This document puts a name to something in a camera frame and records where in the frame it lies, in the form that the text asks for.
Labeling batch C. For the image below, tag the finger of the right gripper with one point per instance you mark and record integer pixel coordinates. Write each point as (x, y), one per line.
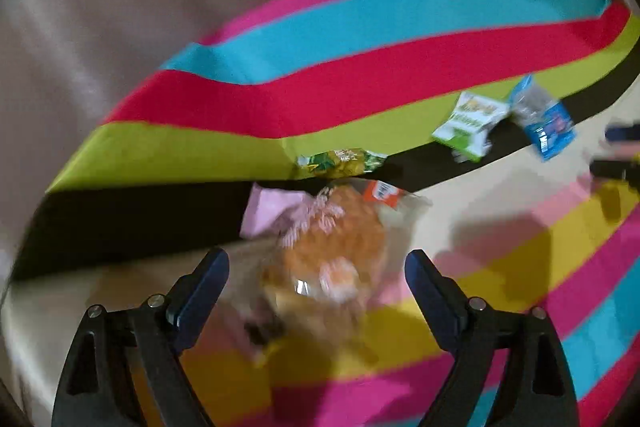
(618, 133)
(618, 170)

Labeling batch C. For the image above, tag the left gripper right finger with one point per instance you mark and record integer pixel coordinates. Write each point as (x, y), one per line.
(535, 388)

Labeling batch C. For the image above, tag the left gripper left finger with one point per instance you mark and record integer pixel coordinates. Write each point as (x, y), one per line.
(96, 387)

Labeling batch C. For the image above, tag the blue snack packet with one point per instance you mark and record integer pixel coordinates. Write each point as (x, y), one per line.
(544, 119)

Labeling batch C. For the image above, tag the green white snack packet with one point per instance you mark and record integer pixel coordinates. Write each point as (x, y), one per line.
(466, 131)

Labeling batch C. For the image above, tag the large bun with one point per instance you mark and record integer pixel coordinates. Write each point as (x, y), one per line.
(320, 275)

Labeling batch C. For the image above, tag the pink chocolate snack packet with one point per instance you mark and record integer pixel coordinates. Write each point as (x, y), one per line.
(255, 330)

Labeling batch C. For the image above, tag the striped colourful blanket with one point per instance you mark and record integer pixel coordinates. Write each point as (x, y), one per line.
(168, 175)

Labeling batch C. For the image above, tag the green candy packet far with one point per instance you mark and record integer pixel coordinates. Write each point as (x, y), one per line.
(337, 164)

